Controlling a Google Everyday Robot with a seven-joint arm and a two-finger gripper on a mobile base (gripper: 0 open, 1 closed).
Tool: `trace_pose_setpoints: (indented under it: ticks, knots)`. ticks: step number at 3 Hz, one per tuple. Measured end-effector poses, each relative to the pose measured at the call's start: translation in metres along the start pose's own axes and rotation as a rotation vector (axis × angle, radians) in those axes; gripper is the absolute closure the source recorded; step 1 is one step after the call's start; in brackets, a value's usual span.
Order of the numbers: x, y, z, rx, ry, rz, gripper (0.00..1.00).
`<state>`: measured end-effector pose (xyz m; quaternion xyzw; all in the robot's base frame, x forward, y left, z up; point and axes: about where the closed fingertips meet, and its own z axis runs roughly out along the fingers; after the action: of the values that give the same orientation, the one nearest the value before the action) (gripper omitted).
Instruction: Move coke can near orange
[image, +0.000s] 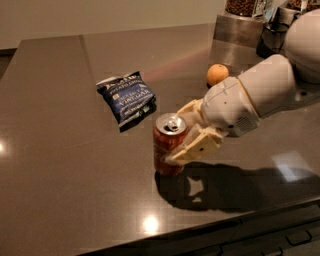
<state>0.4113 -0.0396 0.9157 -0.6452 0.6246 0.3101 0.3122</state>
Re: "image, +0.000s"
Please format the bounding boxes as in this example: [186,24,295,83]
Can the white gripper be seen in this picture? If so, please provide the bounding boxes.
[165,77,260,166]

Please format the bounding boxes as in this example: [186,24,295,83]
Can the red coke can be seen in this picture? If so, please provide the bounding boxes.
[153,113,188,176]

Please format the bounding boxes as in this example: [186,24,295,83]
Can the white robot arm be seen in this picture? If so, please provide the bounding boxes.
[165,9,320,165]

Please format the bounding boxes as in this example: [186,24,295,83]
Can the orange fruit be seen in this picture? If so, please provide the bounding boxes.
[206,64,229,86]

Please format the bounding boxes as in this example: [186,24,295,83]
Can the blue chip bag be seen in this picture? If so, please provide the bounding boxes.
[96,71,156,131]

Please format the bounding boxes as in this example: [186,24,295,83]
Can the stainless steel dispenser base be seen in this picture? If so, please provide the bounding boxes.
[213,11,263,48]

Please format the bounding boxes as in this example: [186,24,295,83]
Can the black mesh cup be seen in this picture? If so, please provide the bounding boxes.
[256,22,289,58]

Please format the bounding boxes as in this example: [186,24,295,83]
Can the snack jar with brown contents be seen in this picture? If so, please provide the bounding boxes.
[225,0,274,17]

